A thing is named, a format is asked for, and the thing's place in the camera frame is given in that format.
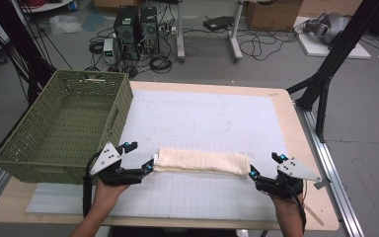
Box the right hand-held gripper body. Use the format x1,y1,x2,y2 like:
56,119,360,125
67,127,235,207
255,156,323,200

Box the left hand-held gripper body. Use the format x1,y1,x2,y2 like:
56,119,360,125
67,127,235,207
89,141,145,188

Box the cream towel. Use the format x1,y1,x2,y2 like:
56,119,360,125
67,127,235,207
153,147,252,178

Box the person's right hand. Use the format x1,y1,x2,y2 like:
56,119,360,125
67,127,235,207
270,194,306,214

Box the person's left hand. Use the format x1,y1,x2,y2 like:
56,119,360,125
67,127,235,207
93,180,131,207

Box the beige tape strip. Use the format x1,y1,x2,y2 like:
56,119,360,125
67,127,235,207
303,202,326,227

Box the green woven basket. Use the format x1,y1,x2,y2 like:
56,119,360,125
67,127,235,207
0,69,134,185

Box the white grid mat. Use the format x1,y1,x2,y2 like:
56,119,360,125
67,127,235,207
26,89,289,222

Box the grey bench power supply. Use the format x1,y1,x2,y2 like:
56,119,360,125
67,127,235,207
102,38,117,65

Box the black computer tower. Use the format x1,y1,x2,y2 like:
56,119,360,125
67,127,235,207
139,6,161,55
113,5,141,61

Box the white floor board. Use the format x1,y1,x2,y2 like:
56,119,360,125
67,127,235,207
293,16,372,60

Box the white desk leg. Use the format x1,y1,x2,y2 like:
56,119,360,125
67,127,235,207
176,0,187,64
228,0,244,63

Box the clear plastic bag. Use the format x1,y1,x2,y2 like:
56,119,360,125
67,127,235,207
48,14,84,37

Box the grey headset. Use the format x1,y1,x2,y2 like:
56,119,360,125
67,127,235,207
303,12,352,45

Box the brown cardboard box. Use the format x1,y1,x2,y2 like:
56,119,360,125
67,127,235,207
244,0,304,33

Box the flat black device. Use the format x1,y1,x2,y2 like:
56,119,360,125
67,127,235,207
202,15,235,33

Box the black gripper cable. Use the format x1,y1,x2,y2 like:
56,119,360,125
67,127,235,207
284,183,308,232
82,151,104,219

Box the coiled black cable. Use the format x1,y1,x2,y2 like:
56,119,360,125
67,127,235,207
149,54,174,75

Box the black floor cables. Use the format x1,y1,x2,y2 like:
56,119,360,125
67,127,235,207
237,29,300,62

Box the black metal frame stand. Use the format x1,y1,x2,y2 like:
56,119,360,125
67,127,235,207
285,0,379,143
0,0,57,107

